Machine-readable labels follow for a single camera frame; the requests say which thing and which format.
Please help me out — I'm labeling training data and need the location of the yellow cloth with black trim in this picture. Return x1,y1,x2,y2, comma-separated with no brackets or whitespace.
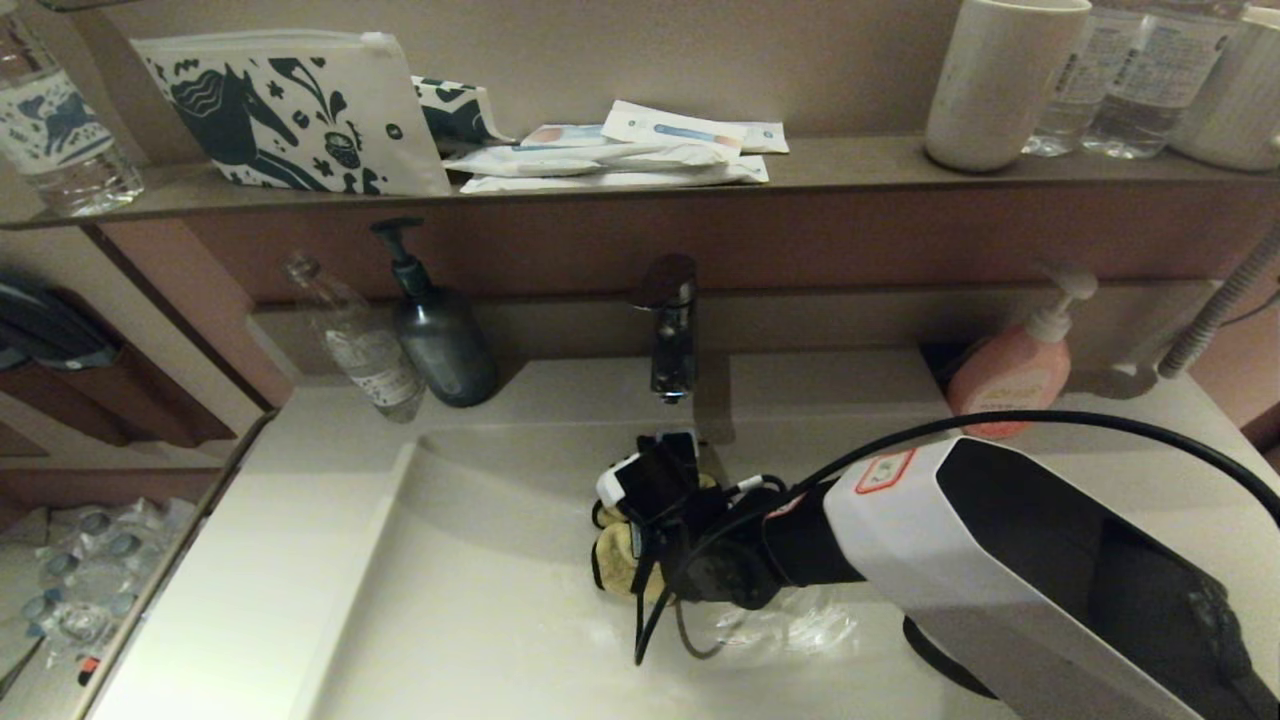
590,474,721,603

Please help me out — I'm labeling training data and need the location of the chrome faucet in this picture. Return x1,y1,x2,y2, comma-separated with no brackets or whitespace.
630,253,700,405

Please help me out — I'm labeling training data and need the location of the white sink basin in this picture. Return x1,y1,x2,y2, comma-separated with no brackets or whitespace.
85,348,1280,720

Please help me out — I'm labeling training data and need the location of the dark grey pump bottle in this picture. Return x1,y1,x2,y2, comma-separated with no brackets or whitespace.
370,217,499,409

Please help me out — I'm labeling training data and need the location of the clear slim plastic bottle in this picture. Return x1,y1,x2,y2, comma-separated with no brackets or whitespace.
282,252,429,424

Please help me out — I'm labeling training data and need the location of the wide flat white sachet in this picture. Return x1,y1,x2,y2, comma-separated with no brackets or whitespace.
460,155,771,195

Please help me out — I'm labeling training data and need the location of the pink soap pump bottle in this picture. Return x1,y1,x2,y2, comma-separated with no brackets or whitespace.
946,265,1099,441

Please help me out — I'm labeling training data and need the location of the long white sachet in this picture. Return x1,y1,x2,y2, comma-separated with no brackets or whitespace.
443,142,733,179

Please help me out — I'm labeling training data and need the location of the white sachet blue red stripe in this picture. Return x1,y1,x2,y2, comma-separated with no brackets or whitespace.
602,100,747,159

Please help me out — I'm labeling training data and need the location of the white sachet orange blue print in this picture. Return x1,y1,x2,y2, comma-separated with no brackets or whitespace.
520,124,613,150

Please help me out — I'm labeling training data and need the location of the small blue patterned pouch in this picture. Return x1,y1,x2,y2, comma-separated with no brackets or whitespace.
412,76,517,153

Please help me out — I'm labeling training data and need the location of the white ceramic cup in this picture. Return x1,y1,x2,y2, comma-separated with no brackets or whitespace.
923,0,1093,173
1170,5,1280,173

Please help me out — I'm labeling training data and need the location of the white pouch blue horse print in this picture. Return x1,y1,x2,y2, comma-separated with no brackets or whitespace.
130,30,453,197

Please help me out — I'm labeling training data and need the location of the brown wooden rack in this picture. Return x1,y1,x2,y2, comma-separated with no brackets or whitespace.
0,345,236,451

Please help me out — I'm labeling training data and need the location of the clear water bottle white label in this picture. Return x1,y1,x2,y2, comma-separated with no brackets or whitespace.
1080,0,1247,161
1022,0,1127,158

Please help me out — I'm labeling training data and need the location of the shrink-wrapped pack of bottles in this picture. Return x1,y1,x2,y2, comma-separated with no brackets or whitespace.
18,498,196,671

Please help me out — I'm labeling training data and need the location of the dark blue grey object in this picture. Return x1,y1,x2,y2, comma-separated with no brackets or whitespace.
0,278,121,373

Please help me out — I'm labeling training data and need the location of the water bottle blue horse label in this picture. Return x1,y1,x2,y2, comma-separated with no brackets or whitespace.
0,10,144,219

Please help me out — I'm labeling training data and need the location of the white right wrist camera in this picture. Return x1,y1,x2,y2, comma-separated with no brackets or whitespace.
597,432,701,523

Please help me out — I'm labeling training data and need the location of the long black right arm cable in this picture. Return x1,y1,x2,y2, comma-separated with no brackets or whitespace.
633,410,1280,666

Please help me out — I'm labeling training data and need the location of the brown wall shelf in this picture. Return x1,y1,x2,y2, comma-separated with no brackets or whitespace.
0,132,1280,233

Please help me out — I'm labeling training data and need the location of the grey corrugated hose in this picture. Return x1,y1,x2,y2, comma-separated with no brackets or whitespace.
1158,228,1280,379

